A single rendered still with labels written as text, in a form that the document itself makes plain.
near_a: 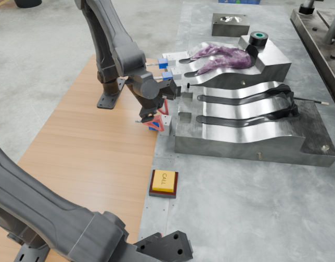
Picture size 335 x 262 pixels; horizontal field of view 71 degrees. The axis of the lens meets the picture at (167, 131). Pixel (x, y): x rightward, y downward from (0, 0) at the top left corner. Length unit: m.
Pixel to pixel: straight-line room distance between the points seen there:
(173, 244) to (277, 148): 0.48
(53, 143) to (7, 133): 1.42
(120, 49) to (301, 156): 0.64
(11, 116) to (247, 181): 2.11
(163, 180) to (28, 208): 0.43
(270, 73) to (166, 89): 0.54
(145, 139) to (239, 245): 0.44
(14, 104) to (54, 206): 2.26
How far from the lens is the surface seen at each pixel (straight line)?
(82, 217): 0.37
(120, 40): 0.73
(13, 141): 2.24
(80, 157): 0.85
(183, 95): 0.90
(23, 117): 2.41
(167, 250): 0.46
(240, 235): 0.71
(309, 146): 0.87
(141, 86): 0.65
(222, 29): 1.48
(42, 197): 0.36
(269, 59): 1.12
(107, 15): 0.75
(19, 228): 0.59
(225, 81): 1.04
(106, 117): 0.95
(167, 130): 0.83
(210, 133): 0.76
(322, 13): 2.09
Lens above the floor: 1.45
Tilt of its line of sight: 48 degrees down
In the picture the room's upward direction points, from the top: straight up
